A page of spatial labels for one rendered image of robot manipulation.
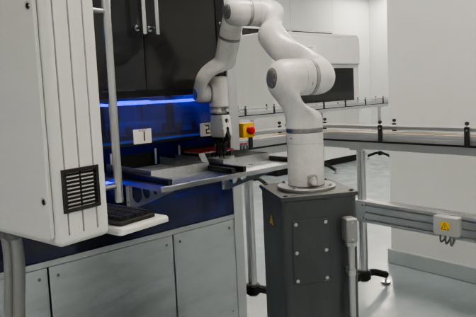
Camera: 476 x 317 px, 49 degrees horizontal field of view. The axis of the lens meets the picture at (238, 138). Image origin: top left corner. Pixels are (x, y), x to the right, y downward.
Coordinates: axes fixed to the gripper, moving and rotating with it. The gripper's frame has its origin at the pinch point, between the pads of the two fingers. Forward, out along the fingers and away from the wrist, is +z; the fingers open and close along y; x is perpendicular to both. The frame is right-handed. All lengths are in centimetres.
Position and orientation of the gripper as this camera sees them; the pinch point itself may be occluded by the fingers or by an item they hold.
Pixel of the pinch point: (221, 148)
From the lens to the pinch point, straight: 229.0
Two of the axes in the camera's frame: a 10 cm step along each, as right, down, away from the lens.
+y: -6.6, -0.4, 7.5
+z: 0.5, 9.9, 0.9
